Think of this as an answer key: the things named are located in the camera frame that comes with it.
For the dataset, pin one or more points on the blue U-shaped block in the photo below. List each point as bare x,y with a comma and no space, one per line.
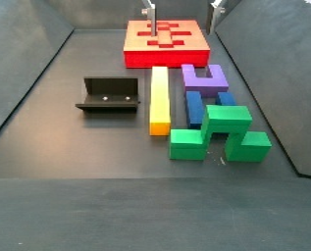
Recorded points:
196,109

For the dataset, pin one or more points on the purple U-shaped block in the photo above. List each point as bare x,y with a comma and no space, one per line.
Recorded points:
208,85

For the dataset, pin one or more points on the red puzzle board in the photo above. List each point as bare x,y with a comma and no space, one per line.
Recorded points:
179,44

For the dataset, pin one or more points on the yellow long bar block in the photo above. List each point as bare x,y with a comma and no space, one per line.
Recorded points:
160,117

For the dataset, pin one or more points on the black angle fixture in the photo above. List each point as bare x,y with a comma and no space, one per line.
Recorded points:
109,93

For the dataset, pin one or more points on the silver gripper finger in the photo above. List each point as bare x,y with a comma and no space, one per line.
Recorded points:
216,10
149,12

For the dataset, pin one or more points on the green stepped arch block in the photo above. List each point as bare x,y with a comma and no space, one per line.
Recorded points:
246,145

